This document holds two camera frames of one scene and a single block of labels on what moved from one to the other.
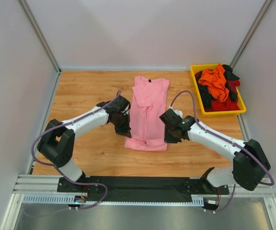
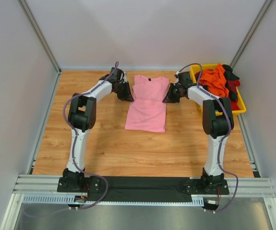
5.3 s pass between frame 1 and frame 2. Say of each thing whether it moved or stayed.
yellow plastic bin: stayed
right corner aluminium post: stayed
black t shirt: stayed
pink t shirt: moved
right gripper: moved
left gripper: moved
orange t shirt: stayed
